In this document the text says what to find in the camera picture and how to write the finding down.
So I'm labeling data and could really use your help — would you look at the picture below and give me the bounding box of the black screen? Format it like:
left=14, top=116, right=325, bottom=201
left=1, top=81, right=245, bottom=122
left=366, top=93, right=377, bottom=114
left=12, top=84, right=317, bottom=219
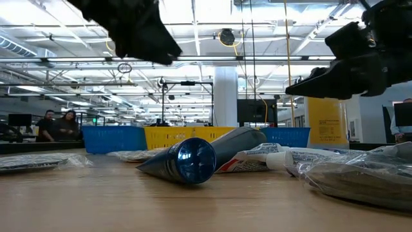
left=237, top=99, right=279, bottom=124

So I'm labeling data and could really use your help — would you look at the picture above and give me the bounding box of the white column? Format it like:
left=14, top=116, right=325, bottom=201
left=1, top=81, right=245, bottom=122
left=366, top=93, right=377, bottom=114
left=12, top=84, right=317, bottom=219
left=213, top=66, right=239, bottom=128

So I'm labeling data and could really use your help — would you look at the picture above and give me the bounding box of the yellow plastic basket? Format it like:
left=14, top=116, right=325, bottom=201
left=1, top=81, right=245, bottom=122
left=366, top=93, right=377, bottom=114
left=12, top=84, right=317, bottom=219
left=144, top=126, right=194, bottom=151
left=192, top=126, right=236, bottom=142

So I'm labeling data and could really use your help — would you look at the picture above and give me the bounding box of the grey tube with blue cap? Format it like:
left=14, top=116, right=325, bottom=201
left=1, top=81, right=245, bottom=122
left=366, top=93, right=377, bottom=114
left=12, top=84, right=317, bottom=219
left=136, top=137, right=218, bottom=186

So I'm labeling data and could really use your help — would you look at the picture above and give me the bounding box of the dark grey tube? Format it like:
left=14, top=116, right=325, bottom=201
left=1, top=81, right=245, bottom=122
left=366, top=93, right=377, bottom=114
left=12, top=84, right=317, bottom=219
left=211, top=126, right=268, bottom=171

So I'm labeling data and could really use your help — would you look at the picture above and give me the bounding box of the white toothpaste tube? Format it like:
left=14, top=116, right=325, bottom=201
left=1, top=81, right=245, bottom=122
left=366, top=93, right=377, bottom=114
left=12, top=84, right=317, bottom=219
left=285, top=147, right=342, bottom=179
left=214, top=143, right=294, bottom=175

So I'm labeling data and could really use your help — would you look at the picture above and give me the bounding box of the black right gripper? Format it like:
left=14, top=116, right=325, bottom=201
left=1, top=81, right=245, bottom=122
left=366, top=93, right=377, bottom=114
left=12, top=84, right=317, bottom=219
left=285, top=0, right=412, bottom=101

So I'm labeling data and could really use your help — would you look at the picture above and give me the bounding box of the black background rig frame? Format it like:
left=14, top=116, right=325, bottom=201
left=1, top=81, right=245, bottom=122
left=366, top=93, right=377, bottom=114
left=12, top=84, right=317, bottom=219
left=160, top=81, right=215, bottom=127

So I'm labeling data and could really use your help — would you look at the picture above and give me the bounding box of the black ceiling cable reel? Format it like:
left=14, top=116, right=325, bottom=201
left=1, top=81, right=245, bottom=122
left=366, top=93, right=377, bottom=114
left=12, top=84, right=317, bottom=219
left=220, top=28, right=236, bottom=46

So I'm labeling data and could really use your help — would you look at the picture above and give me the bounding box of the blue plastic basket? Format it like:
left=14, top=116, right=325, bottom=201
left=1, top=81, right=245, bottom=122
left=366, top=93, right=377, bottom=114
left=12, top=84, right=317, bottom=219
left=81, top=126, right=147, bottom=154
left=260, top=127, right=312, bottom=148

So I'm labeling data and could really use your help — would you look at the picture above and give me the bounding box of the yellow wipes canister white lid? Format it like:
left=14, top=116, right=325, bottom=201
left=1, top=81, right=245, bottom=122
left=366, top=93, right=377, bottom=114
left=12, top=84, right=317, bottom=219
left=304, top=96, right=350, bottom=150

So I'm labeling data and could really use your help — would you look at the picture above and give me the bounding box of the yellow cable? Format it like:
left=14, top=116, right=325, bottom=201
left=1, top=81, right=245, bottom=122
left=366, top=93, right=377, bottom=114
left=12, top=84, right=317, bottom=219
left=282, top=0, right=296, bottom=128

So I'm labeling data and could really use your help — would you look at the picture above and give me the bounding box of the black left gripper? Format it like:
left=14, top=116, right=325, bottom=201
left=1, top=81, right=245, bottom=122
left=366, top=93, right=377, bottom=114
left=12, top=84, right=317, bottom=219
left=67, top=0, right=183, bottom=66

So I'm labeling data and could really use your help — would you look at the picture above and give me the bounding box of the black monitor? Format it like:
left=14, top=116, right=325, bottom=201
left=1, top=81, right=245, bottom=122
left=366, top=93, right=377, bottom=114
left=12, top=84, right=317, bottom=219
left=393, top=102, right=412, bottom=128
left=8, top=113, right=33, bottom=128

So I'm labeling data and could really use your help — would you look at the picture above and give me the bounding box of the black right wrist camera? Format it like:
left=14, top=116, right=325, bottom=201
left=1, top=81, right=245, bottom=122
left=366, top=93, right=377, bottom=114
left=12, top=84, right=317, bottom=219
left=324, top=21, right=371, bottom=59

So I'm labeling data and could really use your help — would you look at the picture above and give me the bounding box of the person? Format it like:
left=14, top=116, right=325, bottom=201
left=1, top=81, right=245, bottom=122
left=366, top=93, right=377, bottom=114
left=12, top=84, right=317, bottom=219
left=53, top=110, right=82, bottom=142
left=35, top=109, right=57, bottom=143
left=390, top=98, right=412, bottom=144

